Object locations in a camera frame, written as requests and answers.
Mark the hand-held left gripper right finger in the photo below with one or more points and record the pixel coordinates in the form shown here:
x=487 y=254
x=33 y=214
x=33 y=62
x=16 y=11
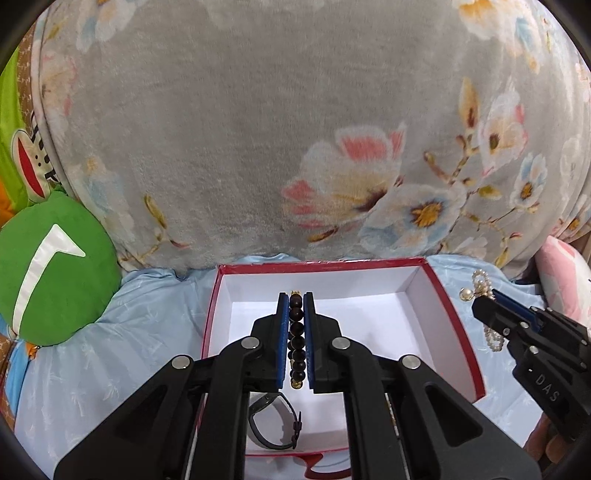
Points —
x=310 y=344

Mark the green cushion with white mark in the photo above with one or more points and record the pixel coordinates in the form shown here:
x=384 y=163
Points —
x=60 y=277

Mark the black wristwatch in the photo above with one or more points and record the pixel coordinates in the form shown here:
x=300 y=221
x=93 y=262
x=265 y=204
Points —
x=256 y=429

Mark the light blue bed sheet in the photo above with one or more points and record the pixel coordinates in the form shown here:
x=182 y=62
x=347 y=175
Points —
x=138 y=341

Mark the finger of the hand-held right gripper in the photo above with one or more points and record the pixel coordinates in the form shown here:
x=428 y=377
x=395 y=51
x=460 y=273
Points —
x=494 y=318
x=512 y=305

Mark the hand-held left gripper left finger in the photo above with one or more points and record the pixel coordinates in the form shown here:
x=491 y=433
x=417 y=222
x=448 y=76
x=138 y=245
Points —
x=281 y=344

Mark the pink pillow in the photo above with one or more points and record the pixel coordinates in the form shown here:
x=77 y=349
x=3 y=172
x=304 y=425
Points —
x=565 y=277

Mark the green watermelon printed cloth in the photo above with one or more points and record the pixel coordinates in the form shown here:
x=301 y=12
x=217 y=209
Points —
x=18 y=152

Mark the red box with white inside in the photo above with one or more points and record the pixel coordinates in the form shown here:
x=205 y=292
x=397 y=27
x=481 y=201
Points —
x=369 y=318

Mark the grey floral blanket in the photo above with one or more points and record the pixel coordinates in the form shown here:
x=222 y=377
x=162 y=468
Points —
x=258 y=138

